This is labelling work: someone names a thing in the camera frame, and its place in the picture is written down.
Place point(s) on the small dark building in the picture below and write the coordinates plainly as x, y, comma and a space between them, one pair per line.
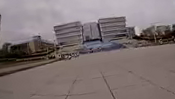
131, 31

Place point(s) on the distant pale buildings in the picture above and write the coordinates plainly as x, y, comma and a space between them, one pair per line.
155, 29

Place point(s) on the white twin-block building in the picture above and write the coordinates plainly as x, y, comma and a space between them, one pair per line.
69, 34

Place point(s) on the low brown building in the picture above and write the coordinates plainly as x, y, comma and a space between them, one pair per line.
29, 47

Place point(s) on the raised paved strip with kerb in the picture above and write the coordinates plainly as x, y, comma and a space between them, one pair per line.
4, 70

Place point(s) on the wide blue stairway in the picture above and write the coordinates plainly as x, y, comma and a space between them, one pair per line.
100, 45

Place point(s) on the grey stone slab plaza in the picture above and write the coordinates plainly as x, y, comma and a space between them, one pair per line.
90, 78

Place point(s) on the row of parked bicycles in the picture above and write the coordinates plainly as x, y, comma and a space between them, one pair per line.
69, 55

